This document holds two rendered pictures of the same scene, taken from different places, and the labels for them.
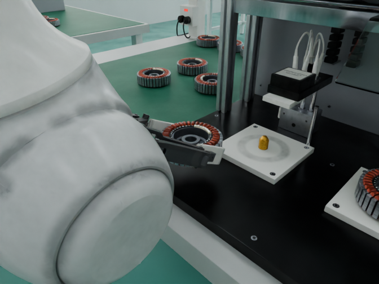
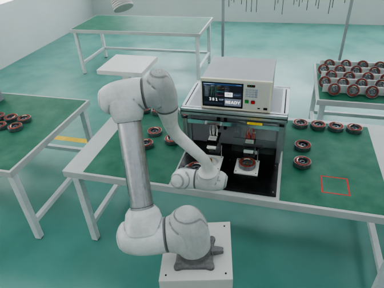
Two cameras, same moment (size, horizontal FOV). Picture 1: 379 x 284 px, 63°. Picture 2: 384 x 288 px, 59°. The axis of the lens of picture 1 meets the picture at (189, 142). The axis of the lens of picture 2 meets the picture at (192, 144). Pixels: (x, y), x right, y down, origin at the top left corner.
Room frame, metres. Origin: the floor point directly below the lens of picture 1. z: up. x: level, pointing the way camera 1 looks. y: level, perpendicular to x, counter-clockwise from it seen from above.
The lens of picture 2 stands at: (-0.96, 0.81, 2.15)
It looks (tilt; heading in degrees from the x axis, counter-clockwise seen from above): 34 degrees down; 331
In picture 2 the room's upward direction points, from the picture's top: 3 degrees counter-clockwise
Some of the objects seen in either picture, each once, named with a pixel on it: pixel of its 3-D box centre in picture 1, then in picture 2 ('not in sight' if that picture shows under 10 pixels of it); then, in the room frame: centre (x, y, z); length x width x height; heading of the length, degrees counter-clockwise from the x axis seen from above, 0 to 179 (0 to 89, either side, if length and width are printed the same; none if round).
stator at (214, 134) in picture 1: (190, 142); (196, 168); (0.47, 0.00, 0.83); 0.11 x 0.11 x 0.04
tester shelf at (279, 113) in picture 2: not in sight; (237, 99); (0.68, -0.46, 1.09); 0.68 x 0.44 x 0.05; 45
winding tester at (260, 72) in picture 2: not in sight; (239, 82); (0.67, -0.47, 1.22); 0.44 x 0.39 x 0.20; 45
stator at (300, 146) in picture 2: not in sight; (302, 146); (0.34, -0.80, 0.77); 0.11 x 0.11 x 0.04
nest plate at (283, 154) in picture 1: (262, 149); (210, 162); (0.54, -0.15, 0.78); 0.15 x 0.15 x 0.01; 45
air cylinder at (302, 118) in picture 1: (299, 118); (215, 147); (0.64, -0.25, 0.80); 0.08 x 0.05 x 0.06; 45
